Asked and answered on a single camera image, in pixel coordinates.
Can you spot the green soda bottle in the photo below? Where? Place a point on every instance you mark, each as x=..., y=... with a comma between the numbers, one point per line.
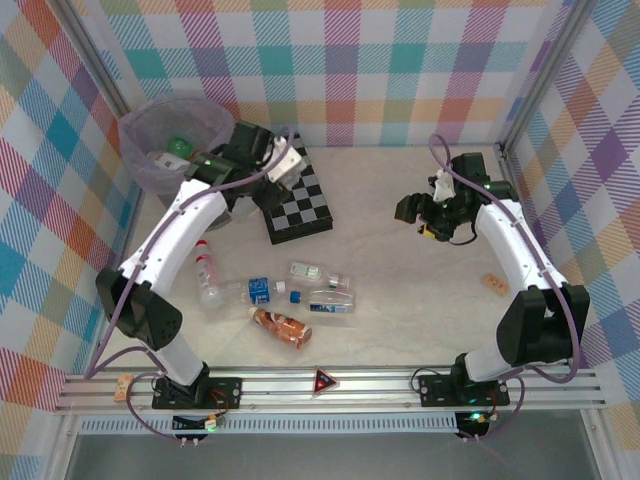
x=179, y=146

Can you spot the clear bottle green label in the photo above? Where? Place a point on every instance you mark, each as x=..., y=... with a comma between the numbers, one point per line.
x=306, y=270

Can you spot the clear bottle blue label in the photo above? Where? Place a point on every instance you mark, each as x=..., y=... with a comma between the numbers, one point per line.
x=259, y=291

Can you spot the clear bottle red cap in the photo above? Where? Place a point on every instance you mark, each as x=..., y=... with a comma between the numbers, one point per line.
x=205, y=280

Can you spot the clear bottle blue cap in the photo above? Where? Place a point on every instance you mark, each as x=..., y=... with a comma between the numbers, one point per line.
x=327, y=305

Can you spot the copper brown plastic bottle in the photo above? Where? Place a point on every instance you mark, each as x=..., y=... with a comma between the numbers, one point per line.
x=282, y=325

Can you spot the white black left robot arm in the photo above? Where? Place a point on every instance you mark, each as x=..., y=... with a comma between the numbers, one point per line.
x=170, y=235

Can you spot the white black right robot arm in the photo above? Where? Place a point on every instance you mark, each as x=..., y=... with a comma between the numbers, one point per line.
x=505, y=245

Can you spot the grey waste bin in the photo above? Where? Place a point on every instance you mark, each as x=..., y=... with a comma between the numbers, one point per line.
x=227, y=221

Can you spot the purple plastic bin liner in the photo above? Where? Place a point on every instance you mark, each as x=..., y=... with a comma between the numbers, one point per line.
x=132, y=160

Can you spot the black grey chessboard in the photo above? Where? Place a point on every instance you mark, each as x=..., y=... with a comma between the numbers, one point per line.
x=305, y=210

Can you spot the small wooden block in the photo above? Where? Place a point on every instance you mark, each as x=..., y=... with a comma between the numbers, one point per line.
x=495, y=283
x=121, y=390

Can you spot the red triangle warning light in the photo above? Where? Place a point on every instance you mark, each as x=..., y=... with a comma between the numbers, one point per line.
x=325, y=385

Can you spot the small black circuit board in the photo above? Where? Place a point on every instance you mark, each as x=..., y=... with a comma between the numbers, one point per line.
x=197, y=424
x=475, y=422

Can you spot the aluminium frame post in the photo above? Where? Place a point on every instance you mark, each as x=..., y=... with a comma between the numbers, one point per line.
x=550, y=65
x=95, y=60

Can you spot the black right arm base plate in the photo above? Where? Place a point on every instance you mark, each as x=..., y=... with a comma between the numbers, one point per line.
x=435, y=390

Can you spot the aluminium mounting rail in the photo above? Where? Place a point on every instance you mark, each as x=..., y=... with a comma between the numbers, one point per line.
x=280, y=390

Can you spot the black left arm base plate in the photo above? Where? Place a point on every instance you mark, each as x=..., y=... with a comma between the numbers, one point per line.
x=227, y=395

